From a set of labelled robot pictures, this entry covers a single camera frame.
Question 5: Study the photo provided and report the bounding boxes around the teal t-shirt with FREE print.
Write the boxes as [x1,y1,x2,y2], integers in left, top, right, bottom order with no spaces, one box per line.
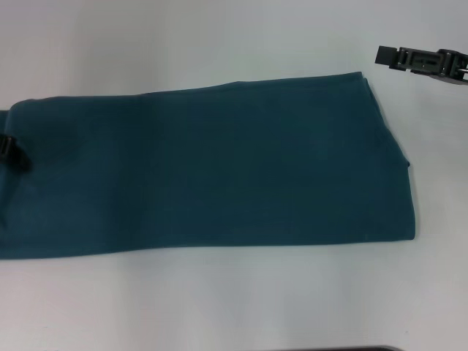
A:
[0,70,417,261]

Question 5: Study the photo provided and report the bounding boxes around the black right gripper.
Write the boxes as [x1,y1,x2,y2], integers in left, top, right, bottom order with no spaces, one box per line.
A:
[374,45,468,87]

